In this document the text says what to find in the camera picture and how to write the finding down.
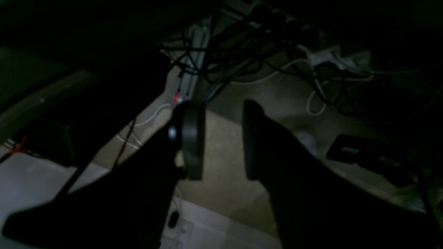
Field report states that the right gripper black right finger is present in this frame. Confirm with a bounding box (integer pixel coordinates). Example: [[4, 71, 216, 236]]
[[242, 100, 442, 249]]

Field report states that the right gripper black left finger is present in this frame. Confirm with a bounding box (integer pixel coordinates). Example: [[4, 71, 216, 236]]
[[2, 101, 206, 249]]

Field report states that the black power adapter brick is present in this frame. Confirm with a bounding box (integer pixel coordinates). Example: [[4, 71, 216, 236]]
[[326, 135, 419, 188]]

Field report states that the white power strip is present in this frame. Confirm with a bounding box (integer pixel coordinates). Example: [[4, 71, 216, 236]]
[[299, 45, 371, 72]]

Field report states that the white cable on floor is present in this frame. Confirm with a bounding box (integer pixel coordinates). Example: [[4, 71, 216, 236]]
[[306, 80, 329, 116]]

